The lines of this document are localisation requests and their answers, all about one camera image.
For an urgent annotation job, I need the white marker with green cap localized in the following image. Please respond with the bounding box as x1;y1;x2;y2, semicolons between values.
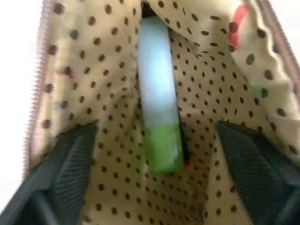
137;16;185;174

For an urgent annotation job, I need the grey plaid pouch dotted lining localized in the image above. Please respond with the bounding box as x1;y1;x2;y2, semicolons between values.
27;0;300;225

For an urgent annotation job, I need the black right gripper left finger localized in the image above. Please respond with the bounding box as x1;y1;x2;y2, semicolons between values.
0;122;99;225

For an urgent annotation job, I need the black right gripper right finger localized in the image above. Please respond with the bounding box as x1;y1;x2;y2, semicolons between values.
217;120;300;225

